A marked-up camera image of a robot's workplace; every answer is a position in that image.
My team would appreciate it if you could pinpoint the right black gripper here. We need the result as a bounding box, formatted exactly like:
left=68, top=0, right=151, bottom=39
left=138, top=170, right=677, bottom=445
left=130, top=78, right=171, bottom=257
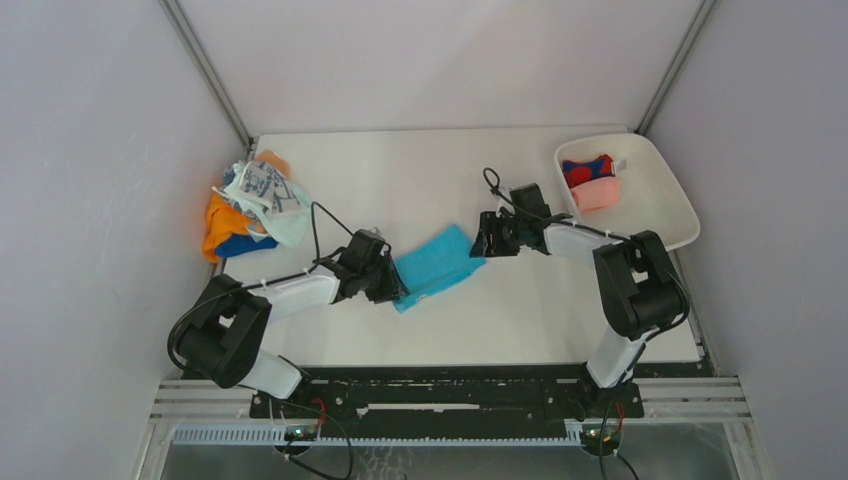
left=471, top=211, right=528, bottom=258

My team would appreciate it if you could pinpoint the bright blue towel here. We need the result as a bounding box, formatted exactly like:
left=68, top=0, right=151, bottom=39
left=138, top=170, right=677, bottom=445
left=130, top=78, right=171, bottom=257
left=393, top=224, right=486, bottom=313

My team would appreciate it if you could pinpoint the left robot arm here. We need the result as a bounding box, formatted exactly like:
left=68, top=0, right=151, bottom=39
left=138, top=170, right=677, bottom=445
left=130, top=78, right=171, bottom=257
left=166, top=254, right=408, bottom=417

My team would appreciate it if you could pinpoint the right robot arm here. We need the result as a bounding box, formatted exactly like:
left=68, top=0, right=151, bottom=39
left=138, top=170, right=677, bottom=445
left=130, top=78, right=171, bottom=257
left=470, top=209, right=691, bottom=416

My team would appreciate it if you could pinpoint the mint green towel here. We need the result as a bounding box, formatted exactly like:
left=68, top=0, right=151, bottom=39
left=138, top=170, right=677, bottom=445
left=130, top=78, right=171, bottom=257
left=215, top=160, right=311, bottom=248

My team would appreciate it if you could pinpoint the red blue rolled towel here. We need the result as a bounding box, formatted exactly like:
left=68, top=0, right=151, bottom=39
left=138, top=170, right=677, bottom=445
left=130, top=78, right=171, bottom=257
left=561, top=154, right=615, bottom=189

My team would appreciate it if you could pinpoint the pink rolled towel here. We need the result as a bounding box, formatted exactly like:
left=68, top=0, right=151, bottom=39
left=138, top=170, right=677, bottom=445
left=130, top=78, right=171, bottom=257
left=570, top=176, right=621, bottom=213

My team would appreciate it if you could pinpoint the dark blue towel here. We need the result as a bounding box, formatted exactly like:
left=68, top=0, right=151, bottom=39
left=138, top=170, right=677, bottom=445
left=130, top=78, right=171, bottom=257
left=213, top=234, right=278, bottom=259

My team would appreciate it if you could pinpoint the white plastic tray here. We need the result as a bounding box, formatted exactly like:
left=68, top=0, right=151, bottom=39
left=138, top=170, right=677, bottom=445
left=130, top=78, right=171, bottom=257
left=553, top=133, right=701, bottom=251

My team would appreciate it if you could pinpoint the orange towel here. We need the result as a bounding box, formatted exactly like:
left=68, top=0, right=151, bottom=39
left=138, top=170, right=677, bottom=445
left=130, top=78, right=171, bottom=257
left=202, top=150, right=290, bottom=263

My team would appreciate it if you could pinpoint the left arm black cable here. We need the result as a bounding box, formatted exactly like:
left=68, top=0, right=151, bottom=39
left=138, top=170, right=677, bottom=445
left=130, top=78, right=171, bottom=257
left=166, top=201, right=359, bottom=379

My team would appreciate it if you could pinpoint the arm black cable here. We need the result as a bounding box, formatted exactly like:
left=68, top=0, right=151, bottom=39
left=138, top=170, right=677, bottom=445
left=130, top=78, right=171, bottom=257
left=482, top=166, right=692, bottom=480
left=166, top=201, right=359, bottom=379

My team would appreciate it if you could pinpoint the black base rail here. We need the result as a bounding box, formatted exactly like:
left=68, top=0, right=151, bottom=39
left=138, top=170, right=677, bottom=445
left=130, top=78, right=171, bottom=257
left=249, top=364, right=645, bottom=441

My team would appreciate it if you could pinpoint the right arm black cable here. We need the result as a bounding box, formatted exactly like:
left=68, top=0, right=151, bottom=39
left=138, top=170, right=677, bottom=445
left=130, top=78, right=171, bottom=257
left=482, top=166, right=692, bottom=480

